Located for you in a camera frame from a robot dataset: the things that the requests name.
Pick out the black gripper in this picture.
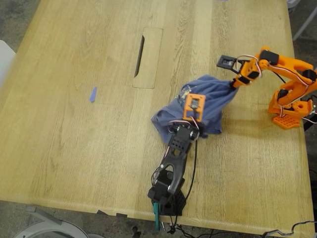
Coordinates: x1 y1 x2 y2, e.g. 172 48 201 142
190 121 209 141

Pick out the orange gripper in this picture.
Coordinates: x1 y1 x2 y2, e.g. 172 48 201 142
229 59 263 90

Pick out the blue printed T-shirt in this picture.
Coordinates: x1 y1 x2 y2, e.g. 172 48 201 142
151 75 240 144

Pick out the black table clamp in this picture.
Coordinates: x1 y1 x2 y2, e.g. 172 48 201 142
303 94 317 132

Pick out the white metal chair leg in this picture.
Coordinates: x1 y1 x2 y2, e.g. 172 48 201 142
292 4 317 42

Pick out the green table clamp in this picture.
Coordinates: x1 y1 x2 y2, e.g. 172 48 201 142
153 202 161 231

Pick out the blue tape strip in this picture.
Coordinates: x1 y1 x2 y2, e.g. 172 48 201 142
89 86 98 103

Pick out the white round chair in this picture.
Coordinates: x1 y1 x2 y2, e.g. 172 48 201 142
13 205 105 238

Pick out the white flat chair seat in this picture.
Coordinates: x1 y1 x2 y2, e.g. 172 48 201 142
0 40 17 87

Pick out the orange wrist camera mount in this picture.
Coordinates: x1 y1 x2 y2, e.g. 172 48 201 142
182 93 207 122

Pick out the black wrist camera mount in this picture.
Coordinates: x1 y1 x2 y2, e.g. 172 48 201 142
216 55 240 73

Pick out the black camera cable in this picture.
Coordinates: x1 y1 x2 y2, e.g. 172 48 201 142
169 138 199 235

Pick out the white red servo wire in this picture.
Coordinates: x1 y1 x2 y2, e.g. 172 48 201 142
235 55 264 79
277 99 288 117

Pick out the black kinked cable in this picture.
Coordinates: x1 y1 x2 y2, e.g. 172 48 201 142
262 220 317 238

